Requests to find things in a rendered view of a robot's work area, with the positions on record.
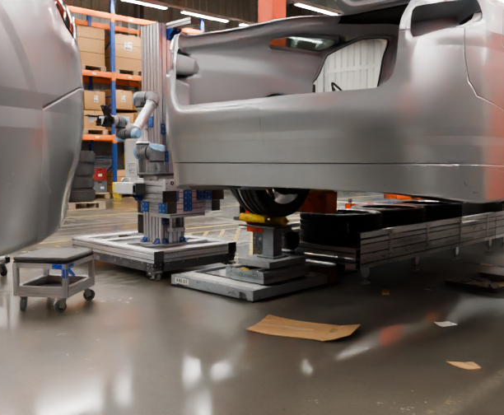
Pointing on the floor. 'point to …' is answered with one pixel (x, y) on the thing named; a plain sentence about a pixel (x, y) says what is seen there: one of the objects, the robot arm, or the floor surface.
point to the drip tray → (500, 283)
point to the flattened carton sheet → (268, 326)
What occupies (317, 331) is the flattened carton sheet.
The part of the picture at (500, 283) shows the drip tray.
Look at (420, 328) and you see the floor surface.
